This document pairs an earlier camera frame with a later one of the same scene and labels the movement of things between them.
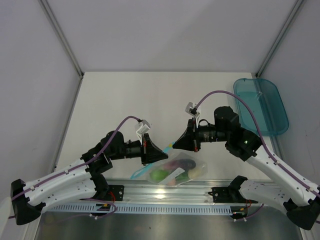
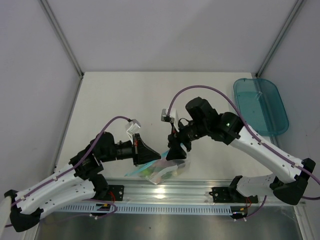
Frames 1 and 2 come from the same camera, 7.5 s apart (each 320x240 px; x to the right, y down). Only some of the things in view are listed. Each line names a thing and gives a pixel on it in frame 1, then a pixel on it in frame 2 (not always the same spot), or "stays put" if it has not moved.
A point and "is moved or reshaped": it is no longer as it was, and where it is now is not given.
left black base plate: [116, 193] stays put
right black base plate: [227, 195] stays put
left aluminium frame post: [63, 42] stays put
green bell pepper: [182, 177] to [147, 172]
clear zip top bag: [177, 169] is moved or reshaped
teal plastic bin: [264, 97] stays put
